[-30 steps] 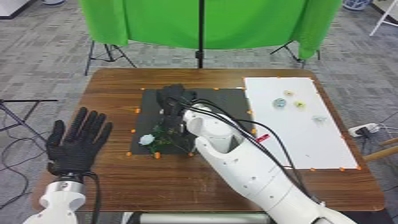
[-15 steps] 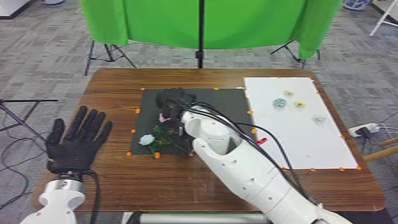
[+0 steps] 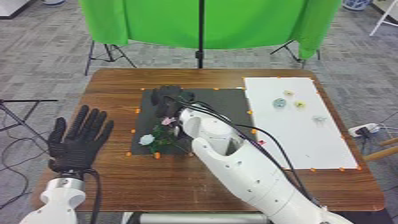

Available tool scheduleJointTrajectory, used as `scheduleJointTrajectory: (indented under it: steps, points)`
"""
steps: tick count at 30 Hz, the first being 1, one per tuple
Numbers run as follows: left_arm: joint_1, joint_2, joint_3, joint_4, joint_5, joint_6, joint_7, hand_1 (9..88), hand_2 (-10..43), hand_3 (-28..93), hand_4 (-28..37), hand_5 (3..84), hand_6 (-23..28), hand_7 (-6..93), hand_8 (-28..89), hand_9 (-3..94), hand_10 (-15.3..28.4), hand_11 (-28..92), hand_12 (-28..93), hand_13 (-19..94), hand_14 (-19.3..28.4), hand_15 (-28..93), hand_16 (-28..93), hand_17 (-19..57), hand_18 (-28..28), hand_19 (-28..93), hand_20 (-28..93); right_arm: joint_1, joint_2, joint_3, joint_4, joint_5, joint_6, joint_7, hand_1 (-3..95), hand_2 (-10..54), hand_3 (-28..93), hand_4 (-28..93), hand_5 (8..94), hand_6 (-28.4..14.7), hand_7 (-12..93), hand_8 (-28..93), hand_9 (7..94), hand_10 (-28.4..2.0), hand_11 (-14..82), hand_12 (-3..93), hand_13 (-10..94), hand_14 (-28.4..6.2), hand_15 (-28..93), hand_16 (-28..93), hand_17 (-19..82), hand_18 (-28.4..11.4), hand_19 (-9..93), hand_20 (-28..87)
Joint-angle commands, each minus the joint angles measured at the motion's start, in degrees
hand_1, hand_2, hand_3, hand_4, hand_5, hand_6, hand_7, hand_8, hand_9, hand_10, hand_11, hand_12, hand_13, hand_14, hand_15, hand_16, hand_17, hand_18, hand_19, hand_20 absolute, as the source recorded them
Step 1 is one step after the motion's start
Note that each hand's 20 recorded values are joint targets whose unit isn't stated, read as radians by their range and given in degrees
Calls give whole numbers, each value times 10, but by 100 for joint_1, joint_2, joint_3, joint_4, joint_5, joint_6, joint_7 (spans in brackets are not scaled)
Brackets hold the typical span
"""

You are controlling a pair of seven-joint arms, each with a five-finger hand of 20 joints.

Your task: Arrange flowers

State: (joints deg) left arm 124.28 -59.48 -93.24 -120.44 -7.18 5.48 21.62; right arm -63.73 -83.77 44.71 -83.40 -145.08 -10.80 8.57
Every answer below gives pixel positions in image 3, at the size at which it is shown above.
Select green sprig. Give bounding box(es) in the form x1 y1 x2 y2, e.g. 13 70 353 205
148 124 182 155

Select pink flower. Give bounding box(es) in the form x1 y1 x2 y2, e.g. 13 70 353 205
159 116 179 127

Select black metal stand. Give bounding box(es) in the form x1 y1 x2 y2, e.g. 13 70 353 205
0 98 60 134

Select dark mat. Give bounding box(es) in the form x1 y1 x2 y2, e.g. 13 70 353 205
127 87 255 157

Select black stand pole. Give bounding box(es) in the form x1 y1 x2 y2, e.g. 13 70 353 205
195 0 207 70

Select white power strip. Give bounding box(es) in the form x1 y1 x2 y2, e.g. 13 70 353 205
346 122 381 138

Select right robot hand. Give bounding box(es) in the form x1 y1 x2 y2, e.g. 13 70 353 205
148 85 196 118

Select black tripod legs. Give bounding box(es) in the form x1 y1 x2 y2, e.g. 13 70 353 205
83 40 138 77
267 40 323 70

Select wooden chair leg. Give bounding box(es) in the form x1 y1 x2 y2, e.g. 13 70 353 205
360 137 398 163

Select black cable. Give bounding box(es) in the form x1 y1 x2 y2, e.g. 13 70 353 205
166 95 324 214

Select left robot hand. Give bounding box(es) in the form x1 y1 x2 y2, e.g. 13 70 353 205
44 104 115 174

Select white sheet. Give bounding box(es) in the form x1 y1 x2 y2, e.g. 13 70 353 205
241 76 360 170

